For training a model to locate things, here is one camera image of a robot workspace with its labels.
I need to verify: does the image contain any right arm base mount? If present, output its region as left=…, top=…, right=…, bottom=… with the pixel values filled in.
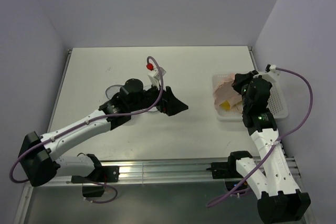
left=206, top=162, right=243, bottom=191

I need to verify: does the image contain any white mesh laundry bag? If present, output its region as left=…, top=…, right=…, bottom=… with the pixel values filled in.
left=99, top=65, right=165, bottom=114

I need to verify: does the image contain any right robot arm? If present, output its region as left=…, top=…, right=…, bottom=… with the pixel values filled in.
left=227, top=71, right=311, bottom=223

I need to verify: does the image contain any aluminium rail frame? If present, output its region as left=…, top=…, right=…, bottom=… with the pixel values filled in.
left=15, top=47, right=316, bottom=224

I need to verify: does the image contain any pink bra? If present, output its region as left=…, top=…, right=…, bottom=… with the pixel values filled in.
left=213, top=73, right=243, bottom=114

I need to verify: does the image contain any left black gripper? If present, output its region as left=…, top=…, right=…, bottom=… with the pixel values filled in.
left=129, top=79, right=187, bottom=115

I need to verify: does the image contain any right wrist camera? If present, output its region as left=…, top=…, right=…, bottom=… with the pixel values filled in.
left=259, top=64, right=280, bottom=83

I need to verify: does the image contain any yellow cloth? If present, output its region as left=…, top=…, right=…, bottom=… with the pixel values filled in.
left=219, top=100, right=232, bottom=111

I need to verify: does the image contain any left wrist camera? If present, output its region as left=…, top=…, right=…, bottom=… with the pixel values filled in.
left=146, top=63, right=161, bottom=89

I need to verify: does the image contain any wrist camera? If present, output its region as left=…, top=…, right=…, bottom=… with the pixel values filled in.
left=146, top=63, right=161, bottom=89
left=259, top=64, right=280, bottom=83

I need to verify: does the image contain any white plastic basket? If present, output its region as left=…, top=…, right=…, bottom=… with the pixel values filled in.
left=212, top=72, right=288, bottom=122

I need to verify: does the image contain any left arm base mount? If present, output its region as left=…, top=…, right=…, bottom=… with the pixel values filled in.
left=70, top=165, right=120, bottom=201

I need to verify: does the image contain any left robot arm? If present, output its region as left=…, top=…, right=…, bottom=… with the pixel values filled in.
left=18, top=79, right=188, bottom=187

